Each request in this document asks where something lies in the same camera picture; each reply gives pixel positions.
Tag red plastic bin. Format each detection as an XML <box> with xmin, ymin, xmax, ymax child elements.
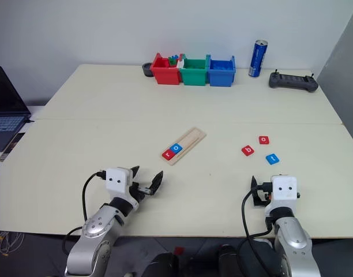
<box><xmin>151</xmin><ymin>52</ymin><xmax>182</xmax><ymax>85</ymax></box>

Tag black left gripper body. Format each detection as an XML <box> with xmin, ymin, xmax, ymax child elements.
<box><xmin>129</xmin><ymin>175</ymin><xmax>153</xmax><ymax>203</ymax></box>

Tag blue drink can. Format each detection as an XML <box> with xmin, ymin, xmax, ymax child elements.
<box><xmin>248</xmin><ymin>39</ymin><xmax>269</xmax><ymax>78</ymax></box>

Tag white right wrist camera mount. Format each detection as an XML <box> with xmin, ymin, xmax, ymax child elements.
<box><xmin>270</xmin><ymin>174</ymin><xmax>300</xmax><ymax>209</ymax></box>

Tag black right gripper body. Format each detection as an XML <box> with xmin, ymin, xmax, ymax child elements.
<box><xmin>256</xmin><ymin>181</ymin><xmax>274</xmax><ymax>207</ymax></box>

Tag dark laptop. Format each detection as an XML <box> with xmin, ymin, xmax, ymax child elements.
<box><xmin>0</xmin><ymin>65</ymin><xmax>32</xmax><ymax>152</ymax></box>

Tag wooden letter tray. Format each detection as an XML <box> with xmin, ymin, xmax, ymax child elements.
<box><xmin>160</xmin><ymin>126</ymin><xmax>208</xmax><ymax>167</ymax></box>

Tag loose thin wires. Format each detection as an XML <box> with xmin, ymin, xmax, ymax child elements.
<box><xmin>0</xmin><ymin>230</ymin><xmax>25</xmax><ymax>258</ymax></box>

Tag dark rounded shape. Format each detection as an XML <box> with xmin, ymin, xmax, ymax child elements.
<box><xmin>141</xmin><ymin>252</ymin><xmax>181</xmax><ymax>277</ymax></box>

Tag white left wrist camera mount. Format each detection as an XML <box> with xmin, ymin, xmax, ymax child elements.
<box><xmin>105</xmin><ymin>167</ymin><xmax>134</xmax><ymax>200</ymax></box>

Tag green plastic bin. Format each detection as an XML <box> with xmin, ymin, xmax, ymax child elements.
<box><xmin>179</xmin><ymin>53</ymin><xmax>210</xmax><ymax>87</ymax></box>

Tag red letter tile b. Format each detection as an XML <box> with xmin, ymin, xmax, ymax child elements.
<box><xmin>241</xmin><ymin>144</ymin><xmax>256</xmax><ymax>158</ymax></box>

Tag dark grey handheld controller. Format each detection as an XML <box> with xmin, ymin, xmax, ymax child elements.
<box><xmin>268</xmin><ymin>69</ymin><xmax>320</xmax><ymax>93</ymax></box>

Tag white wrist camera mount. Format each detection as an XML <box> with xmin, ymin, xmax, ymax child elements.
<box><xmin>270</xmin><ymin>174</ymin><xmax>300</xmax><ymax>209</ymax></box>
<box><xmin>105</xmin><ymin>167</ymin><xmax>134</xmax><ymax>200</ymax></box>

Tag blue letter tile o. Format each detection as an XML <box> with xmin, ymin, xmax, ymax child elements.
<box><xmin>168</xmin><ymin>143</ymin><xmax>185</xmax><ymax>155</ymax></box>

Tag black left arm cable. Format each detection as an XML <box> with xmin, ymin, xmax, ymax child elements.
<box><xmin>62</xmin><ymin>171</ymin><xmax>108</xmax><ymax>256</ymax></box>

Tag blue plastic bin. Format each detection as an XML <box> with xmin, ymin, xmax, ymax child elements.
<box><xmin>206</xmin><ymin>54</ymin><xmax>236</xmax><ymax>88</ymax></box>

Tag black round cup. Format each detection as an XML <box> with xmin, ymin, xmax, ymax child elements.
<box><xmin>141</xmin><ymin>62</ymin><xmax>156</xmax><ymax>78</ymax></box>

